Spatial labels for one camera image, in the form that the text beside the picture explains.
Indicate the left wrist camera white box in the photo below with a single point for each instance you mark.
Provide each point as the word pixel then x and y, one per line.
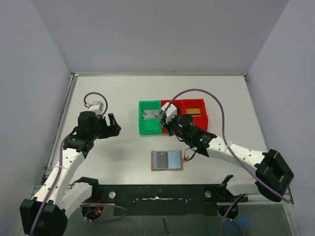
pixel 97 108

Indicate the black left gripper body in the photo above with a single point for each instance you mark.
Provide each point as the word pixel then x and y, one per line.
pixel 108 126

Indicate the right red plastic bin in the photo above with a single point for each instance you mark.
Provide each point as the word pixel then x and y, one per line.
pixel 201 121

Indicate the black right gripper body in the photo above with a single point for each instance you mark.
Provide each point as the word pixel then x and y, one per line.
pixel 169 123

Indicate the brown leather card holder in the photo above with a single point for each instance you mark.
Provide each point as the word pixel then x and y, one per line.
pixel 175 161

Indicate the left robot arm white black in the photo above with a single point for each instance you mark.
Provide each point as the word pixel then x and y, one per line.
pixel 47 213

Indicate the gold card in bin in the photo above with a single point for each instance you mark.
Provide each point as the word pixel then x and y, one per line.
pixel 195 112

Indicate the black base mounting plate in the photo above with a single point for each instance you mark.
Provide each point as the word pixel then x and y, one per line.
pixel 162 200

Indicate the middle red plastic bin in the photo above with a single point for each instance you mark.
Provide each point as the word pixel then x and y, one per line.
pixel 177 103

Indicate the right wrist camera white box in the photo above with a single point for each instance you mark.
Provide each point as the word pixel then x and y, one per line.
pixel 170 113

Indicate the silver card in green bin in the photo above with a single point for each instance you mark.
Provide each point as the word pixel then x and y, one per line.
pixel 149 114

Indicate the green plastic bin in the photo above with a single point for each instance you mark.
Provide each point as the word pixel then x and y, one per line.
pixel 149 127

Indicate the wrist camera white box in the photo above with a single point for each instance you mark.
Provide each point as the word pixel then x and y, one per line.
pixel 170 113
pixel 97 108

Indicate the dark grey card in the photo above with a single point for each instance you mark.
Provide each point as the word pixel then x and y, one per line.
pixel 162 160

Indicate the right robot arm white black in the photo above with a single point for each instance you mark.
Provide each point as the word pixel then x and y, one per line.
pixel 270 175

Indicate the red plastic bin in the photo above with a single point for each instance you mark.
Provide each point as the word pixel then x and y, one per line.
pixel 201 121
pixel 177 103

